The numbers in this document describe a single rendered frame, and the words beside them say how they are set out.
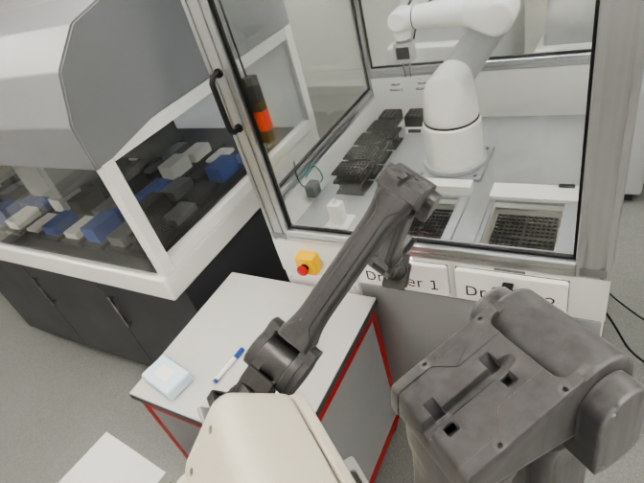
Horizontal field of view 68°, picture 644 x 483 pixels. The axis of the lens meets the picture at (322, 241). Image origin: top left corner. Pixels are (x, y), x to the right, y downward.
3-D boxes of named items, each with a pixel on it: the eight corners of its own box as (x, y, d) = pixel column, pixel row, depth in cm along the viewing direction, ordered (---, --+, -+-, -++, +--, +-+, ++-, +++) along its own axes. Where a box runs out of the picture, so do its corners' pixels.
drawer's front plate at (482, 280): (565, 315, 128) (568, 286, 121) (456, 297, 142) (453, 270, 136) (566, 310, 129) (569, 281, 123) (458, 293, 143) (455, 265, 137)
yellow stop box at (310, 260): (315, 277, 162) (310, 262, 157) (297, 274, 165) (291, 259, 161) (322, 267, 165) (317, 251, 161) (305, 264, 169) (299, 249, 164)
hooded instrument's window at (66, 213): (161, 278, 172) (96, 169, 145) (-69, 230, 260) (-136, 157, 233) (309, 127, 245) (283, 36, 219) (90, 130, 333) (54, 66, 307)
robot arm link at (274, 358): (234, 385, 81) (258, 406, 80) (265, 338, 79) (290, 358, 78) (257, 372, 90) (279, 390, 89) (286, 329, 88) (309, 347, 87)
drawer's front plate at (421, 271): (448, 296, 143) (445, 268, 137) (360, 282, 158) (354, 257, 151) (449, 292, 144) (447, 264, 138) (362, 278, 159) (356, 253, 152)
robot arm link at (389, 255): (377, 175, 84) (428, 211, 82) (395, 154, 86) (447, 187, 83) (358, 262, 124) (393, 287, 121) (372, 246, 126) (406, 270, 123)
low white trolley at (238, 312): (352, 569, 166) (290, 457, 121) (216, 502, 196) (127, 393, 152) (407, 424, 203) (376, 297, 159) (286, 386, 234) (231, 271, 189)
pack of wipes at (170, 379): (195, 379, 150) (190, 370, 147) (172, 402, 145) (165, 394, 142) (169, 360, 159) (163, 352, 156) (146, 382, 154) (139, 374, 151)
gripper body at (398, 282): (412, 256, 136) (404, 249, 130) (404, 290, 134) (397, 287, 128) (390, 253, 139) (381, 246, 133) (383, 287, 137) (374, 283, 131)
